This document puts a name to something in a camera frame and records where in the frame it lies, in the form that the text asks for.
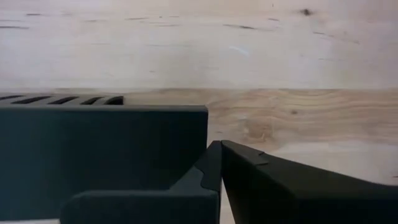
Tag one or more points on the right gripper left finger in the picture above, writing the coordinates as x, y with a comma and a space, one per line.
140, 208

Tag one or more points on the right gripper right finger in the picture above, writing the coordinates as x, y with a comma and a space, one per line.
295, 199

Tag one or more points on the black duct cover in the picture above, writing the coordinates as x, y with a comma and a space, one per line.
93, 149

